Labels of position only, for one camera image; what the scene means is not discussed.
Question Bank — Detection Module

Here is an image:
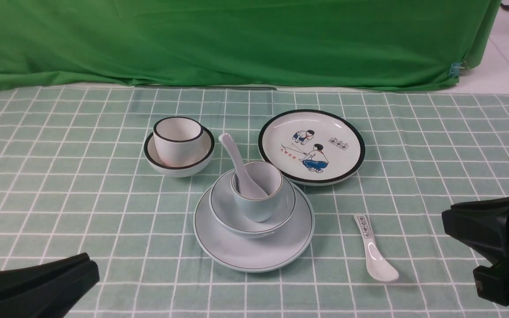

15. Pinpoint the cartoon plate black rim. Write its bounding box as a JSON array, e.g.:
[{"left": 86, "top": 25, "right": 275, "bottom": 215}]
[{"left": 257, "top": 109, "right": 366, "bottom": 186}]

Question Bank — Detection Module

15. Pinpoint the green backdrop cloth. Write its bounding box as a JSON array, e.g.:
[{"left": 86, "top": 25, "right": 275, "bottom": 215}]
[{"left": 0, "top": 0, "right": 500, "bottom": 92}]

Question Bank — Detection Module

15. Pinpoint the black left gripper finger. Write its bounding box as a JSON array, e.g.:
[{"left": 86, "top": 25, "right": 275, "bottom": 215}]
[{"left": 0, "top": 252, "right": 100, "bottom": 318}]

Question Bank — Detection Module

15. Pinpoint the pale blue plate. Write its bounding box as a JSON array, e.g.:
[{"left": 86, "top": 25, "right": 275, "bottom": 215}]
[{"left": 193, "top": 183, "right": 315, "bottom": 273}]

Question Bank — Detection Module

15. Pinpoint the blue clip on backdrop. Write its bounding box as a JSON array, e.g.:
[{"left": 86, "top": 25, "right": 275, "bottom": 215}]
[{"left": 448, "top": 62, "right": 463, "bottom": 78}]

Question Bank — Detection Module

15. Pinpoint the pale blue cup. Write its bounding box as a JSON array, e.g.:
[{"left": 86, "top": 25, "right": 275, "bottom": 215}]
[{"left": 230, "top": 161, "right": 285, "bottom": 222}]

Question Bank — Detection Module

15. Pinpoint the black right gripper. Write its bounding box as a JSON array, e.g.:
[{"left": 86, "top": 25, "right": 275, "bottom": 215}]
[{"left": 441, "top": 197, "right": 509, "bottom": 306}]

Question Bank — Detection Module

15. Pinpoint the plain white ceramic spoon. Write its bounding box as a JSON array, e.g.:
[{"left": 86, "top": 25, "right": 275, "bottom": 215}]
[{"left": 218, "top": 133, "right": 267, "bottom": 200}]

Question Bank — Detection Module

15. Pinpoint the pale blue bowl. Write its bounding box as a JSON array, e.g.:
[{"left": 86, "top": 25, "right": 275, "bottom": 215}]
[{"left": 209, "top": 170, "right": 296, "bottom": 238}]

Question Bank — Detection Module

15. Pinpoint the white spoon with print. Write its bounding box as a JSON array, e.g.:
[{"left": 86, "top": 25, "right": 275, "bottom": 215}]
[{"left": 353, "top": 213, "right": 399, "bottom": 283}]

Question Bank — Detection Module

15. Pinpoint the white bowl black rim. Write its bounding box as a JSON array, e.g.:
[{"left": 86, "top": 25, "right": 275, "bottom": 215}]
[{"left": 144, "top": 127, "right": 215, "bottom": 178}]

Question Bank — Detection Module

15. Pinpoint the white cup black rim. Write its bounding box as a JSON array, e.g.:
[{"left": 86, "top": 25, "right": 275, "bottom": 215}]
[{"left": 153, "top": 116, "right": 205, "bottom": 167}]

